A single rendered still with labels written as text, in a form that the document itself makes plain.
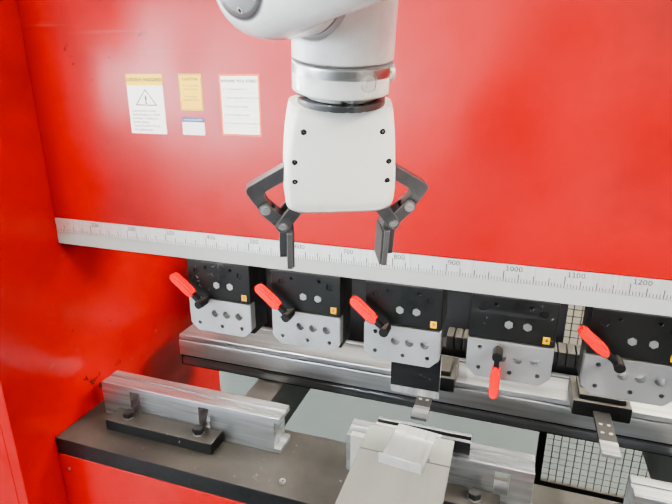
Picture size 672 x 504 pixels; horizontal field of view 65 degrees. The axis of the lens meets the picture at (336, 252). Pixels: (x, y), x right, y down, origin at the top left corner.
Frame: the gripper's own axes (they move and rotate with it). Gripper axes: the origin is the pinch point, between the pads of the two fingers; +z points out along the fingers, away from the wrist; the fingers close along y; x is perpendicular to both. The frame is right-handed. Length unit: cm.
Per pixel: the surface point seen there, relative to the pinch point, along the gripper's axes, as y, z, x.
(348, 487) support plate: -6, 59, -16
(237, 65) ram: 12, -7, -57
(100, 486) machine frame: 50, 90, -44
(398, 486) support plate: -15, 59, -15
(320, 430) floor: -14, 187, -141
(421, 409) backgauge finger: -25, 63, -36
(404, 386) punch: -20, 52, -33
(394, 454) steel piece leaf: -16, 60, -23
